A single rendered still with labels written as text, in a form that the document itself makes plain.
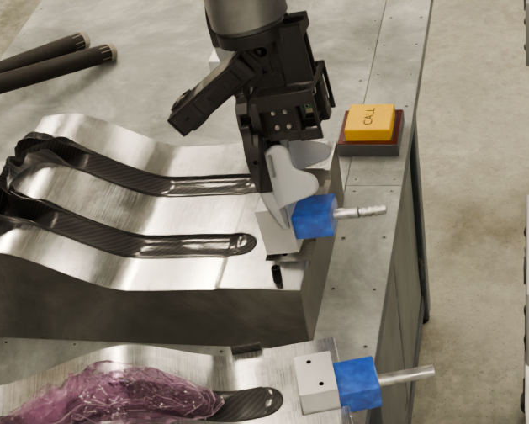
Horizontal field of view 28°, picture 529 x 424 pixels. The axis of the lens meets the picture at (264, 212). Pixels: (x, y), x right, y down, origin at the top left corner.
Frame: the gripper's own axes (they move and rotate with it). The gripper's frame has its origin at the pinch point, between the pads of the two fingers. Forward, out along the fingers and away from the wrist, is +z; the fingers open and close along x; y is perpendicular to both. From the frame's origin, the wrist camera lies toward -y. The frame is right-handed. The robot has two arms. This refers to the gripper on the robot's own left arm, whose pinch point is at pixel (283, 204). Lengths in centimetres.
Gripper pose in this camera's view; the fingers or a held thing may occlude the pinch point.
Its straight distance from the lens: 110.4
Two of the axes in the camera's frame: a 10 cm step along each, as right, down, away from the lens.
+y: 9.4, -1.1, -3.3
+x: 2.2, -5.3, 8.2
